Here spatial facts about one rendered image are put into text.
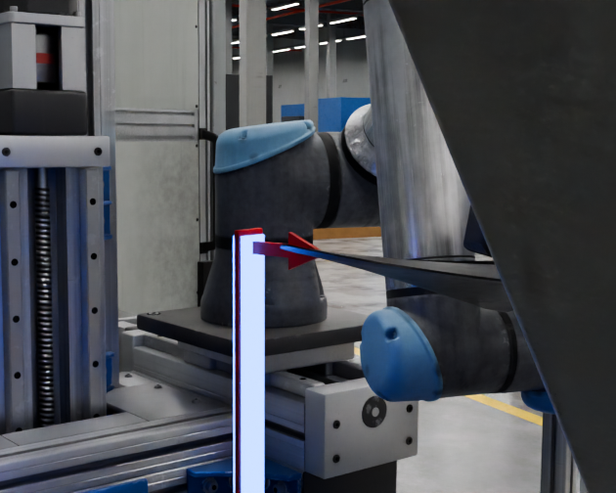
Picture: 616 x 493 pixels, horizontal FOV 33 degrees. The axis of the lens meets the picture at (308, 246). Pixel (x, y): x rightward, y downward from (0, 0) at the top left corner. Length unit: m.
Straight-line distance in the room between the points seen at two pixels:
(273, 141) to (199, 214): 1.58
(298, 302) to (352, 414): 0.16
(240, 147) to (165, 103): 1.47
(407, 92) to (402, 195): 0.08
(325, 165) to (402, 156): 0.36
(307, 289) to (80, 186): 0.28
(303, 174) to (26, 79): 0.32
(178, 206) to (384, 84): 1.85
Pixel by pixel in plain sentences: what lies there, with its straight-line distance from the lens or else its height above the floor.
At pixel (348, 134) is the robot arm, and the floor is 1.26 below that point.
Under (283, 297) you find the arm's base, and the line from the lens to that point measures 1.16.
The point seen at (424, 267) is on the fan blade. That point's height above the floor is 1.19.
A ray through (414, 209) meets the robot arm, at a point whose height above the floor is 1.20.
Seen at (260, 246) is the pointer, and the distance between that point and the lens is 0.67.
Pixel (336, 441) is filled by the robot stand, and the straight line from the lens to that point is 1.08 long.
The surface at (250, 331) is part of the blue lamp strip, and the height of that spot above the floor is 1.13.
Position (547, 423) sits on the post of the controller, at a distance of 1.16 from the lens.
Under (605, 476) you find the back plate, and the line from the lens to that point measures 0.24.
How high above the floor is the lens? 1.25
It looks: 6 degrees down
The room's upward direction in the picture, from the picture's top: straight up
